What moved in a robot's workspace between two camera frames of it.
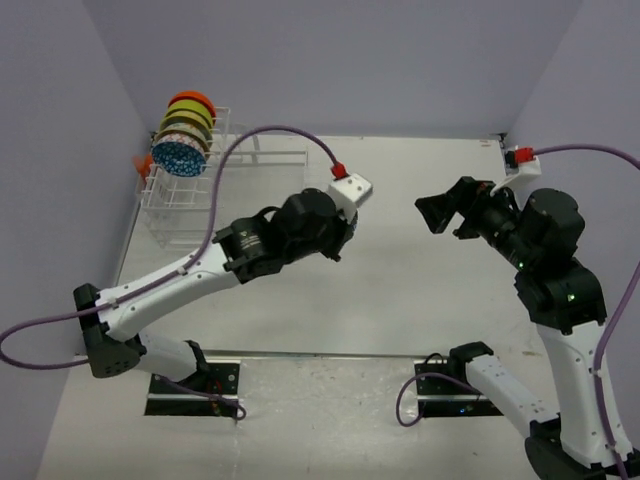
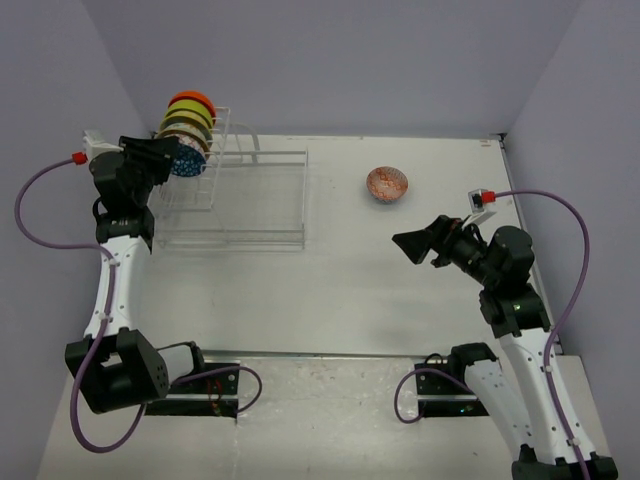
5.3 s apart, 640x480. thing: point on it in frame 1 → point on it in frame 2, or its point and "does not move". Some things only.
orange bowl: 196,95 does not move
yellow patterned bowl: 188,117 does not move
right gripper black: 466,195 → 418,243
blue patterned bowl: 179,159 does not move
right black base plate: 444,393 does not move
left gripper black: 345,232 → 156,152
